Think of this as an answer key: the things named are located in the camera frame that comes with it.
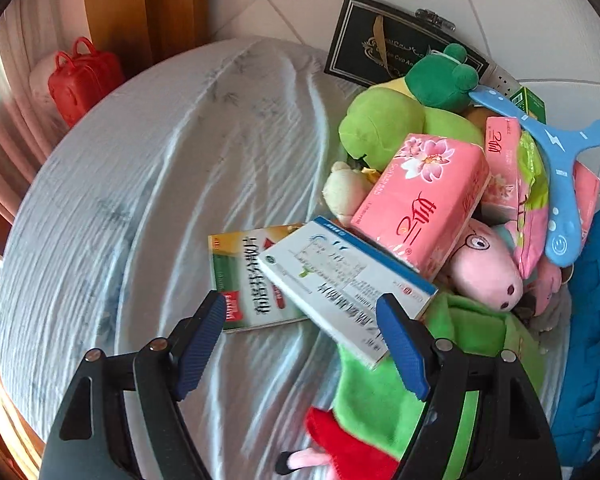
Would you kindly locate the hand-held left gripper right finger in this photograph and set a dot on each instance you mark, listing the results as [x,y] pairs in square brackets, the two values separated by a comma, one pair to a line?
[402,345]

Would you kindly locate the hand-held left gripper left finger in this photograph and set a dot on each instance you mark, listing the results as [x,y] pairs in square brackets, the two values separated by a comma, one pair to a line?
[200,345]

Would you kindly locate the green plush costume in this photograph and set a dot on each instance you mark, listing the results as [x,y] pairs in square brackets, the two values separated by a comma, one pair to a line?
[380,400]

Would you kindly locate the green and white medicine box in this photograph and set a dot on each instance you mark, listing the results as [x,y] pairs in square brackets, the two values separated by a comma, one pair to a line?
[245,280]

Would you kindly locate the white and blue medicine box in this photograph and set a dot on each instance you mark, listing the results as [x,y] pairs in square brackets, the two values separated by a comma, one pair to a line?
[330,280]

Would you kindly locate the pig plush with red dress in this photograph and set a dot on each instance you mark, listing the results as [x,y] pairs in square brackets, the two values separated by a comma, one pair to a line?
[350,445]

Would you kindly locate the blue plastic crate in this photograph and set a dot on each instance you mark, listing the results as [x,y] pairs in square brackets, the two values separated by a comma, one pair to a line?
[590,335]

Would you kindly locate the pink pig plush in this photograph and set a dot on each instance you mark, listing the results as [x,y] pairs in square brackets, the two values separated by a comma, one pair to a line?
[485,265]

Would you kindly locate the pink tissue pack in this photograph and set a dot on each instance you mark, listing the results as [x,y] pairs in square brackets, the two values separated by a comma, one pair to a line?
[502,160]
[420,200]

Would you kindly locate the pink floral soft pack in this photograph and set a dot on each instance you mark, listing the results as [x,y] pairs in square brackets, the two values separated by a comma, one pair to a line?
[530,240]

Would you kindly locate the beige plush bear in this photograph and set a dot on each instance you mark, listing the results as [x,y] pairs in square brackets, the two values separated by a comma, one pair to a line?
[345,190]

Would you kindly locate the light green round plush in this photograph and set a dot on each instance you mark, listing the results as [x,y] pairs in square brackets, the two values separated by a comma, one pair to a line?
[380,125]

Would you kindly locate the blue boomerang toy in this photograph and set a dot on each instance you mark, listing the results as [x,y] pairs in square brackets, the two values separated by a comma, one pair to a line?
[562,185]

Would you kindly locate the dark green frog plush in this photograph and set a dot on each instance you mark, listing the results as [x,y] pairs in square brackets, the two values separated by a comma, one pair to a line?
[442,80]

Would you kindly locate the small green box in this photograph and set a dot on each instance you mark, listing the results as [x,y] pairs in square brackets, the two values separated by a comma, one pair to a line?
[530,105]

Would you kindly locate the red bag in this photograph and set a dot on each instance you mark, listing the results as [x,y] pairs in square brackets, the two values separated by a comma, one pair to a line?
[82,82]

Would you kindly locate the pink curtain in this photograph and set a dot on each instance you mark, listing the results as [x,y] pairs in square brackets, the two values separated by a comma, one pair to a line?
[0,135]

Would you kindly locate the black box with metal clasp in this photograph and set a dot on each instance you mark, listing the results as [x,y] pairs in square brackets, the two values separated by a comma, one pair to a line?
[370,45]

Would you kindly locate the wooden frame post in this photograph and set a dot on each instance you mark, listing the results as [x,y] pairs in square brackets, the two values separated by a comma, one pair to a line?
[145,10]

